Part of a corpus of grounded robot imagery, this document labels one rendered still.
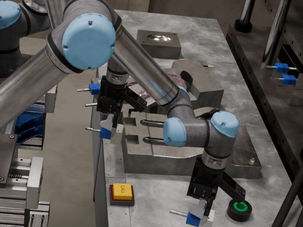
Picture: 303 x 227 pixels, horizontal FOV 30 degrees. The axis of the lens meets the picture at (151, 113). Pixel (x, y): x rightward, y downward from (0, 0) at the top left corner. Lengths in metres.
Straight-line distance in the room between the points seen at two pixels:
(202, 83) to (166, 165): 0.52
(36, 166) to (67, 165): 1.55
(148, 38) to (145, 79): 1.28
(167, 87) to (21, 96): 0.41
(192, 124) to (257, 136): 0.92
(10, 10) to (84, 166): 1.49
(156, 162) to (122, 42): 0.68
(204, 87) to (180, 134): 0.94
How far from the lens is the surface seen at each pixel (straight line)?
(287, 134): 2.47
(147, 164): 2.01
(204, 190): 1.61
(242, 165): 2.09
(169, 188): 2.00
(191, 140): 1.47
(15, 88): 1.35
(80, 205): 3.03
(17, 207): 1.72
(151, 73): 1.49
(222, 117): 1.49
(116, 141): 1.97
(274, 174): 2.20
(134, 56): 1.46
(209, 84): 2.41
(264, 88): 2.76
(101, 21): 1.25
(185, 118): 1.49
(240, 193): 1.62
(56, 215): 2.97
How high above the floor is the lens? 2.11
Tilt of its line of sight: 34 degrees down
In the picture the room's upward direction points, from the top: 11 degrees clockwise
